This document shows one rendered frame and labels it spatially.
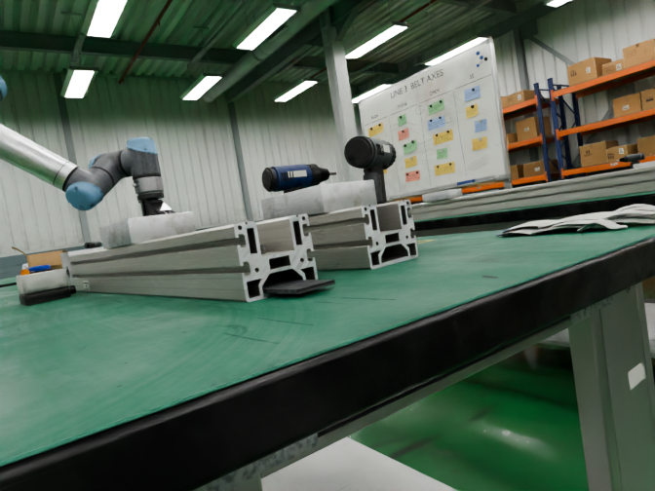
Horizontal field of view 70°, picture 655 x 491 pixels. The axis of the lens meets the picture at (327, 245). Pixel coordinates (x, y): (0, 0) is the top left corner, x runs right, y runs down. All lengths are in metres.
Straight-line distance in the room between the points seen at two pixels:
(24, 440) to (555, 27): 12.41
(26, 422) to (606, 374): 0.66
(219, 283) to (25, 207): 11.88
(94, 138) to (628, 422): 12.54
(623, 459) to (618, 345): 0.15
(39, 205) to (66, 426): 12.18
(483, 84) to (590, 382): 3.21
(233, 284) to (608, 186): 1.65
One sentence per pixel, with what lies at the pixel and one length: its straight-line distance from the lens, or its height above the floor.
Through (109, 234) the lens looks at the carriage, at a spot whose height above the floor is 0.89.
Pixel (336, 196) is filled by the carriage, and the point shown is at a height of 0.89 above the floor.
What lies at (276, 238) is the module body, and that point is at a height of 0.84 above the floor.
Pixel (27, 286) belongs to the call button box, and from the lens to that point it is 1.09.
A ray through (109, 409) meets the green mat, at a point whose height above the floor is 0.78.
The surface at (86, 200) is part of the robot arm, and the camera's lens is 1.33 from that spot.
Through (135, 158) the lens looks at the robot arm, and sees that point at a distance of 1.39.
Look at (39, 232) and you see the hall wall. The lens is 12.36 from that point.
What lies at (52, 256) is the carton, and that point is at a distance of 3.49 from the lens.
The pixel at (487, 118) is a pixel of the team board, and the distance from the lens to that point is 3.76.
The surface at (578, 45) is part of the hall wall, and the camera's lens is 12.20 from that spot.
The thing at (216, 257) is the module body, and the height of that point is 0.83.
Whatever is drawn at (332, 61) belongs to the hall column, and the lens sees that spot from 9.96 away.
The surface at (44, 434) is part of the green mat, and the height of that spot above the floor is 0.78.
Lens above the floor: 0.85
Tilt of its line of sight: 3 degrees down
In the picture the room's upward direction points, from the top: 9 degrees counter-clockwise
